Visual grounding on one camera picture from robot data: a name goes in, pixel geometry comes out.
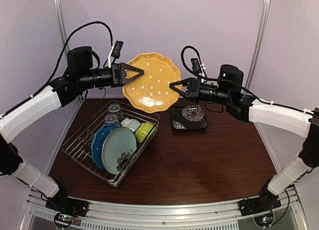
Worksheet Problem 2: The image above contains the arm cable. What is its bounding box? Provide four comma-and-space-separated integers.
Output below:
180, 45, 319, 116
32, 21, 114, 98

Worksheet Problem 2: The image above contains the light teal floral plate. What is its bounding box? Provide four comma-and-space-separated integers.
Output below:
102, 127, 137, 175

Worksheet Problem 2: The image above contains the aluminium frame post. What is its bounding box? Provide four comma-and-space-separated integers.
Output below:
245, 0, 271, 89
52, 0, 73, 56

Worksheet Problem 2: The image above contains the wire dish rack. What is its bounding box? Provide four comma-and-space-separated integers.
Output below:
62, 100, 160, 187

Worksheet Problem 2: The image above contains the aluminium front rail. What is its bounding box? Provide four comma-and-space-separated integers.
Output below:
18, 187, 310, 230

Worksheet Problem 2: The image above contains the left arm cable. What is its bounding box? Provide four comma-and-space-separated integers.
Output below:
32, 21, 114, 98

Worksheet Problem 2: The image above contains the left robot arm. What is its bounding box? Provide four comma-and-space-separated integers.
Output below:
0, 46, 144, 212

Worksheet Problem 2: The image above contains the lime green bowl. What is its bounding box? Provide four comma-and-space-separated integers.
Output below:
134, 122, 155, 143

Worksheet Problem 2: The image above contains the clear glass cup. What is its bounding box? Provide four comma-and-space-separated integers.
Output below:
108, 103, 123, 119
104, 113, 119, 125

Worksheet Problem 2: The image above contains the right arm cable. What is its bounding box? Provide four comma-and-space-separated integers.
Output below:
180, 45, 319, 116

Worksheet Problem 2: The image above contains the pale striped bowl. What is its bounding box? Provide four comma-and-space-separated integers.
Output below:
121, 118, 141, 132

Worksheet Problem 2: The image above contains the yellow dotted scalloped plate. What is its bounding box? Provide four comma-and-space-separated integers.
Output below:
122, 52, 181, 113

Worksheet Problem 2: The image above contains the left aluminium frame post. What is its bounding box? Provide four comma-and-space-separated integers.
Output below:
52, 0, 73, 56

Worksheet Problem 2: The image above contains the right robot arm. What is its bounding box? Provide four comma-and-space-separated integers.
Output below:
169, 64, 319, 211

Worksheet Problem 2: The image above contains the clear glass cup near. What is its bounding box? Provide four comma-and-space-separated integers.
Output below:
104, 113, 119, 125

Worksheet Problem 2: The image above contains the black floral square plate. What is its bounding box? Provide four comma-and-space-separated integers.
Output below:
170, 105, 208, 130

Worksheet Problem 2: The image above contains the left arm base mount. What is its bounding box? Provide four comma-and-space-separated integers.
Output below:
45, 197, 89, 217

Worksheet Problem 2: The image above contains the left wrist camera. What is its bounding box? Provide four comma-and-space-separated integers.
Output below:
103, 40, 124, 68

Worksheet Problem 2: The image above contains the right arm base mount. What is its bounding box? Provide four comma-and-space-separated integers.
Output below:
239, 196, 281, 216

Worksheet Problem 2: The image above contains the right aluminium frame post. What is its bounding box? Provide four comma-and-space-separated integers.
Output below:
245, 0, 271, 89

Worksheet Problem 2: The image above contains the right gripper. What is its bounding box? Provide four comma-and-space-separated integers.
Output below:
170, 75, 233, 104

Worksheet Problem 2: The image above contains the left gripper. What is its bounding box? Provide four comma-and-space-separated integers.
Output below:
77, 61, 144, 89

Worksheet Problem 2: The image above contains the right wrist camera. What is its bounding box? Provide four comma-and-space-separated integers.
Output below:
190, 58, 206, 77

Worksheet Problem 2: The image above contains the blue dotted scalloped plate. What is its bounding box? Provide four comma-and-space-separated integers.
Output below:
91, 123, 119, 169

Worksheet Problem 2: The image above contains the clear glass cup far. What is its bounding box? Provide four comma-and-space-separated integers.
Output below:
108, 103, 123, 119

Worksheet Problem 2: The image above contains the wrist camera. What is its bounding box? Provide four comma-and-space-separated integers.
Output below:
190, 58, 206, 77
103, 40, 124, 68

